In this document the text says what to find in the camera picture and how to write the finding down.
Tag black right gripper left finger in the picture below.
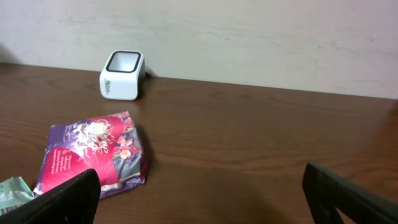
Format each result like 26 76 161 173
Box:
1 169 101 224

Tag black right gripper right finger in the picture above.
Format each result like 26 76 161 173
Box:
302 163 397 224

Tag mint green snack packet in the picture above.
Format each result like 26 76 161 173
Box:
0 177 35 215

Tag purple red snack packet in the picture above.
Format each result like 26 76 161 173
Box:
33 111 147 198

